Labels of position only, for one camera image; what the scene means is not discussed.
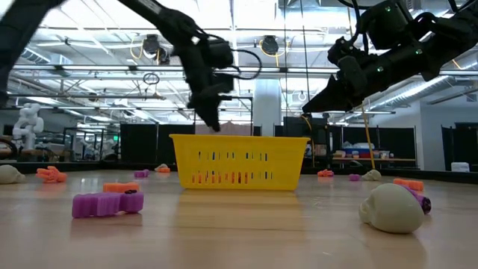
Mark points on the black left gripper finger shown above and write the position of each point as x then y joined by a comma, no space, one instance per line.
209,108

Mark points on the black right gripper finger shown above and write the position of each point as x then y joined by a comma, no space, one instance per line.
332,99

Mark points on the cream plastic skull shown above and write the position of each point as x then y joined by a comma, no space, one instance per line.
161,166
11,175
372,175
390,209

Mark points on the purple plastic Halloween decoration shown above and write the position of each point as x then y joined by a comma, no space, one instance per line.
354,178
425,203
142,173
104,204

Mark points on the small black decoration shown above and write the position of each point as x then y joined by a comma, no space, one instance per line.
130,192

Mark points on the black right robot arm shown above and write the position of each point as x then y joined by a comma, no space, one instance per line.
448,33

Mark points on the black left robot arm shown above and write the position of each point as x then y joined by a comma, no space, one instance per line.
160,15

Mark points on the pink cloth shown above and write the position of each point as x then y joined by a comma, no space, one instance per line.
235,129

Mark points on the black partition panel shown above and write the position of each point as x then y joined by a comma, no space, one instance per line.
138,143
345,136

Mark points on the blue white container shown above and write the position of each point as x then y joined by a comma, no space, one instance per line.
358,150

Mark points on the white building column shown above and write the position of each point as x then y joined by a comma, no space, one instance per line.
267,108

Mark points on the yellow plastic basket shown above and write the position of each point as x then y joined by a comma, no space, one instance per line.
239,164

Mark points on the wooden shelf board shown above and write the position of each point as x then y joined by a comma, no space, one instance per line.
392,159

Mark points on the long ceiling light bar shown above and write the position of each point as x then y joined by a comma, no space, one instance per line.
112,68

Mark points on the dark partition panel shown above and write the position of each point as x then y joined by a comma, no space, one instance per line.
467,149

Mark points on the white bucket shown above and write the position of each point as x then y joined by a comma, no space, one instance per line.
460,167

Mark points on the black metal stand frame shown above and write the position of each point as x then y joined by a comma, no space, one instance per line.
228,98

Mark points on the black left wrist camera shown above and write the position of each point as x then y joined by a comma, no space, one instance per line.
220,54

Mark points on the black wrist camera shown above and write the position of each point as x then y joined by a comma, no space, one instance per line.
220,54
351,63

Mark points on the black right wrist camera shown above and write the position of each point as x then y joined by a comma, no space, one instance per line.
351,63

